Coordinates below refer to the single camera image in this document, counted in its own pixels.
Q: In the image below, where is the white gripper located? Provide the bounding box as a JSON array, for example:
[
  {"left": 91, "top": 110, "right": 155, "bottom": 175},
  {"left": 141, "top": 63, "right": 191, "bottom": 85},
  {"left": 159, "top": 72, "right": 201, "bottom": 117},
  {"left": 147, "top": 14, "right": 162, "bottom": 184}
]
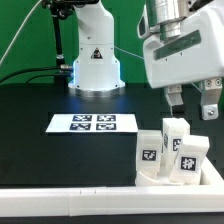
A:
[{"left": 143, "top": 6, "right": 224, "bottom": 120}]

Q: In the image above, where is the white round stool seat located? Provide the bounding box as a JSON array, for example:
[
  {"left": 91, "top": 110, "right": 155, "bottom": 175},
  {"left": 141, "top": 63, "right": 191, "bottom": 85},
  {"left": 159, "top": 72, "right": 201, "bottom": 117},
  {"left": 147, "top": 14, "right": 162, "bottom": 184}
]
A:
[{"left": 134, "top": 169, "right": 203, "bottom": 187}]

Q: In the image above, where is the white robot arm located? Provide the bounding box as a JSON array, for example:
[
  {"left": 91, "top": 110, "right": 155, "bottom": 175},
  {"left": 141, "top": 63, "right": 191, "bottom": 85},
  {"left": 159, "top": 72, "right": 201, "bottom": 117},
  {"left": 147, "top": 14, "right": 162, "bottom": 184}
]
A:
[{"left": 69, "top": 0, "right": 224, "bottom": 120}]

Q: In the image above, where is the white L-shaped fence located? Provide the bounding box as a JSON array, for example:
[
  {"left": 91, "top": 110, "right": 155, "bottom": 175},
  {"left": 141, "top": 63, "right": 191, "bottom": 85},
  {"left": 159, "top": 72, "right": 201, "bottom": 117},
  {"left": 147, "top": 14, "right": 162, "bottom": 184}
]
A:
[{"left": 0, "top": 160, "right": 224, "bottom": 217}]

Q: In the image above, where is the white marker sheet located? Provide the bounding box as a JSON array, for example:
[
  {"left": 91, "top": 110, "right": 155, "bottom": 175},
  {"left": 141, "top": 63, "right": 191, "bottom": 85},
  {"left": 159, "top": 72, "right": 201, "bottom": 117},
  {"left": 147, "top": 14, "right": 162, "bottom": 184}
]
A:
[{"left": 46, "top": 114, "right": 138, "bottom": 133}]

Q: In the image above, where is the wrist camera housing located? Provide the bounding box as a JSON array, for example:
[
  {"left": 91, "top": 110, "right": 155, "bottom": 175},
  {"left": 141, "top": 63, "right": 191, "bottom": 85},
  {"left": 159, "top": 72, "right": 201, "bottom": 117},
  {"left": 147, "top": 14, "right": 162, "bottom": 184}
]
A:
[{"left": 137, "top": 6, "right": 158, "bottom": 39}]

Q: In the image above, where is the black cable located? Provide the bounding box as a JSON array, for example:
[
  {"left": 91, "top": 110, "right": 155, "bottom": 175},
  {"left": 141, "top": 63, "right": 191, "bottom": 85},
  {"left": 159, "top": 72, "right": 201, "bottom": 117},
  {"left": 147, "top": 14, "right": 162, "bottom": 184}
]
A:
[{"left": 0, "top": 65, "right": 73, "bottom": 85}]

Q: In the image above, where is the black camera stand pole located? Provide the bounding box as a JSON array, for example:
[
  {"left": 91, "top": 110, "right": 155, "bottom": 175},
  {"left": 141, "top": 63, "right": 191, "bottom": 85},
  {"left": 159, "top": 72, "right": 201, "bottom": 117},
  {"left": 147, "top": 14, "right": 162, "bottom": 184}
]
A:
[{"left": 41, "top": 0, "right": 99, "bottom": 85}]

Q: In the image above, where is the white cable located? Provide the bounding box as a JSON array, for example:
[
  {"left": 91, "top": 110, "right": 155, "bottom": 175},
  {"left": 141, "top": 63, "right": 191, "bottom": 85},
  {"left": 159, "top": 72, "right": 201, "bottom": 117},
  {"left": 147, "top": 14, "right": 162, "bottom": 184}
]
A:
[{"left": 0, "top": 0, "right": 43, "bottom": 66}]

